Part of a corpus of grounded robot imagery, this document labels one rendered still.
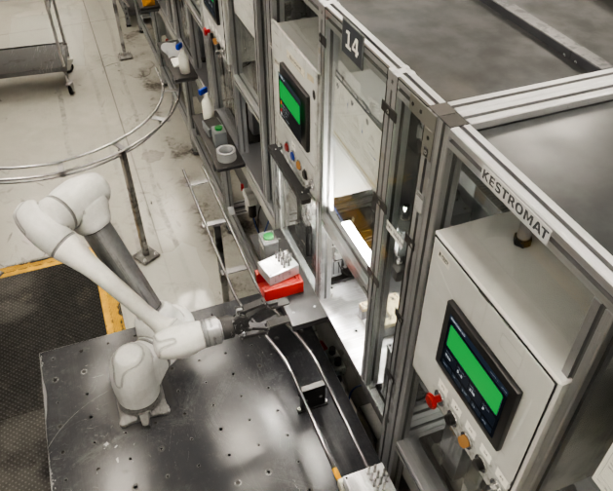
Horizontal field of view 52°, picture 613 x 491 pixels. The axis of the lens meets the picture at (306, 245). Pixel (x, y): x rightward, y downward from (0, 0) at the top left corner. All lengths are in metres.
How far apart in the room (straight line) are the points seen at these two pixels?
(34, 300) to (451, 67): 2.98
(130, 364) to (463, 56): 1.43
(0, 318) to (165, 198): 1.32
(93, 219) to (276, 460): 1.01
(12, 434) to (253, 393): 1.38
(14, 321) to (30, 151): 1.76
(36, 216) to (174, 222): 2.24
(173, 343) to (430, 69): 1.10
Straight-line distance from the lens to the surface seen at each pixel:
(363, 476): 1.98
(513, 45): 1.67
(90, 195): 2.15
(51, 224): 2.08
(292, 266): 2.38
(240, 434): 2.35
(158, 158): 4.88
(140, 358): 2.26
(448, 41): 1.65
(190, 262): 3.94
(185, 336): 1.99
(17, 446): 3.36
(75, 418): 2.51
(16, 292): 4.05
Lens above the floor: 2.68
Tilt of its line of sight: 42 degrees down
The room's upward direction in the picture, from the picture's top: straight up
